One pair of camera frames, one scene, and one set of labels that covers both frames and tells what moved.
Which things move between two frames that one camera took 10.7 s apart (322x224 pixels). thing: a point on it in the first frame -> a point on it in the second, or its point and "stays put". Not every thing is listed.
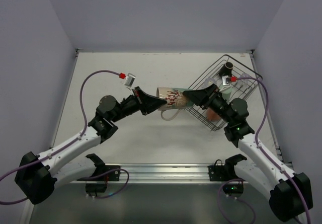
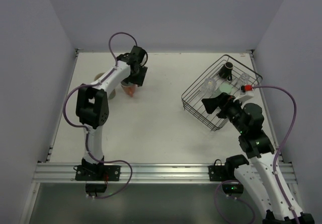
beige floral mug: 176,101 -> 112,94
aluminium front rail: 158,173 stays put
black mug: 226,69 stays put
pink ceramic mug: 212,116 -> 129,89
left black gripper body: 140,101 -> 139,77
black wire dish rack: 233,79 stays put
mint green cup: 226,91 stays put
